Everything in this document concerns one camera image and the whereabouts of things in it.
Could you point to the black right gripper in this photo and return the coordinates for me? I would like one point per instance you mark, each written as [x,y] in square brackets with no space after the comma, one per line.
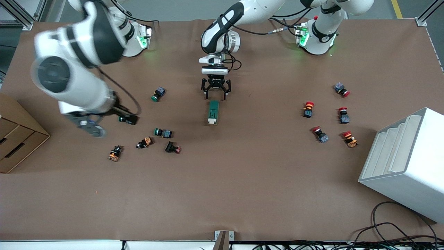
[117,110]

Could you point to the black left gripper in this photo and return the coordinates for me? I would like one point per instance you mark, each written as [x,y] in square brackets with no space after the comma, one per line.
[216,82]

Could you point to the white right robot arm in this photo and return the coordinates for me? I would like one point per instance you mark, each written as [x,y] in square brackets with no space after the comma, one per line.
[79,80]

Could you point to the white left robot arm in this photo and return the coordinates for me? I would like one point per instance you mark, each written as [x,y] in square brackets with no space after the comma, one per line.
[322,34]

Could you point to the green mushroom pushbutton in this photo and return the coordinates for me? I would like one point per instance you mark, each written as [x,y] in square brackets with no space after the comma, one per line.
[130,120]
[164,133]
[158,93]

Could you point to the brown cardboard box with slots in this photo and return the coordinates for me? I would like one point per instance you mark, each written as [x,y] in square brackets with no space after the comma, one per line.
[20,135]

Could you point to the brown table cover mat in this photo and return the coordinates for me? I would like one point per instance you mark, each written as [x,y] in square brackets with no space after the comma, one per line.
[242,191]

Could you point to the red mushroom button blue block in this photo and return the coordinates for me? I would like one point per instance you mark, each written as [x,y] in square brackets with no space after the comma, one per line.
[343,116]
[341,89]
[321,135]

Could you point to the red mushroom button orange block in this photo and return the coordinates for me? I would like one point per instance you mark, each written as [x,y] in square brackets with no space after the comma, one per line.
[349,139]

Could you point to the white stepped storage bin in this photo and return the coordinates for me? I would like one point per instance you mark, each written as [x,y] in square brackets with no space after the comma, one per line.
[409,180]

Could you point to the black button switch orange block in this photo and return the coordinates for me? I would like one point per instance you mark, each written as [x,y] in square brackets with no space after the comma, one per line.
[114,153]

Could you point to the black selector switch orange block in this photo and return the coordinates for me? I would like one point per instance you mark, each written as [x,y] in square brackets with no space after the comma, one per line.
[145,142]

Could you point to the black red switch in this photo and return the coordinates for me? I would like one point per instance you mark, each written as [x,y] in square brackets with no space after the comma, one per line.
[170,147]

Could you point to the white table edge rail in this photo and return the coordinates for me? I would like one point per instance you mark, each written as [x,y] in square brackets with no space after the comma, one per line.
[69,245]

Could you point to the grey metal edge bracket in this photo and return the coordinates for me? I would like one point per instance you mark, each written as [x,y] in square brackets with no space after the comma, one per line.
[223,239]

